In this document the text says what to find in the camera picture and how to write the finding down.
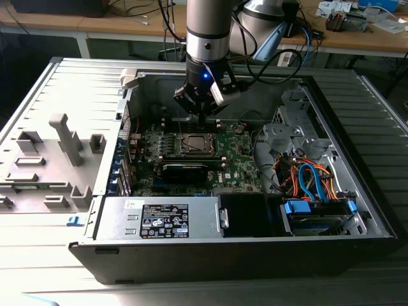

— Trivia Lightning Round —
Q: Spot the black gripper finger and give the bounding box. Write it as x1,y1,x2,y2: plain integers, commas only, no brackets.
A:
173,82,208,128
206,102,229,124

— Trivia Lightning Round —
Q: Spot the metal socket cover frame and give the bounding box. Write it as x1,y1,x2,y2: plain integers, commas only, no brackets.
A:
182,133,216,156

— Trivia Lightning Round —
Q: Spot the silver topped CPU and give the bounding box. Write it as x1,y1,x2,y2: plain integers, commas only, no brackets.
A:
187,135,208,151

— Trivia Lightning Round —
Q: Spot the black RAM slot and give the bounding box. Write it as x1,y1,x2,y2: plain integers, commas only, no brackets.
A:
161,118,221,127
163,157,222,164
161,126,221,133
163,153,221,159

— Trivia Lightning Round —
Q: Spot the CPU socket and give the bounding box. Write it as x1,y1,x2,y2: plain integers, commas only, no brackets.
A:
179,131,222,158

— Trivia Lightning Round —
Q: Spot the dark CPU cooler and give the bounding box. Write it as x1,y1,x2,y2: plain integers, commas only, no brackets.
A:
325,8,345,33

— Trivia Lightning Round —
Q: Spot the green motherboard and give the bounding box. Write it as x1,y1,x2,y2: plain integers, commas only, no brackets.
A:
130,120,265,197

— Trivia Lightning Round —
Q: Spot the beige plastic block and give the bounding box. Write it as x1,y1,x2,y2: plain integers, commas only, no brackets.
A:
119,68,139,91

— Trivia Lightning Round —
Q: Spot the black graphics card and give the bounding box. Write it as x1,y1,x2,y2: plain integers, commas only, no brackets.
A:
161,163,208,185

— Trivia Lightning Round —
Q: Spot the silver metal drive cage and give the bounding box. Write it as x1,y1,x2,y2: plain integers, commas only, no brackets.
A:
261,88,334,162

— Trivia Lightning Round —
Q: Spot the black monitor stand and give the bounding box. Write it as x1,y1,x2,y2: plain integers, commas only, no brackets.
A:
282,0,303,38

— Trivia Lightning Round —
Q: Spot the wooden desk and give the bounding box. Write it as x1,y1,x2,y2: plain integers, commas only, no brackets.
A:
275,0,408,69
0,2,187,60

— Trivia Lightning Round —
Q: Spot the grey power supply unit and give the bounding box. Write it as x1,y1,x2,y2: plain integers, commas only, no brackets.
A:
94,196,224,240

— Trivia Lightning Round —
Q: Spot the hard disk in blue carrier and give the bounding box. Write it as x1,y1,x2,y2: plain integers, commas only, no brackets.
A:
279,197,360,237

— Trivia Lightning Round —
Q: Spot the grey parts rack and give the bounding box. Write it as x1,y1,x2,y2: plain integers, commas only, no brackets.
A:
0,112,108,215

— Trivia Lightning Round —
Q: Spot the black open PC case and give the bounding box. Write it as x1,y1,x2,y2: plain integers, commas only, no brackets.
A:
68,68,401,286

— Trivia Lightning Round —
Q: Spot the black box device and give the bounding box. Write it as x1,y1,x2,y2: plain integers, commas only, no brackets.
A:
11,0,109,18

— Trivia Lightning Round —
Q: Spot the grey green electronic module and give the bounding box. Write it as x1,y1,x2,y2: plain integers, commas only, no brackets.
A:
342,12,368,33

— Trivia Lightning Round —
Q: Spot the green RAM stick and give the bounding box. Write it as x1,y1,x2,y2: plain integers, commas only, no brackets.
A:
14,182,69,191

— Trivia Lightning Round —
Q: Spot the blue cardboard box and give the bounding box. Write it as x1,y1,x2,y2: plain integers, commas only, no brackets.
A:
358,0,400,10

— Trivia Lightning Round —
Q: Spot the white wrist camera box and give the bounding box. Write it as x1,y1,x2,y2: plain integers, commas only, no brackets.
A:
208,71,242,106

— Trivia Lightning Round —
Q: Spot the black camera cable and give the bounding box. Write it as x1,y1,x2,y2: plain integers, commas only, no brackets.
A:
238,50,303,87

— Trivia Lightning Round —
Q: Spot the blue flat data cable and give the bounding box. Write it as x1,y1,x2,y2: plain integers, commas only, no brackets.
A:
307,161,333,205
298,164,317,202

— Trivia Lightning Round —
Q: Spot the orange power wire bundle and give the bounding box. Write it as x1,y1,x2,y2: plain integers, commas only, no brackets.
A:
273,156,341,202

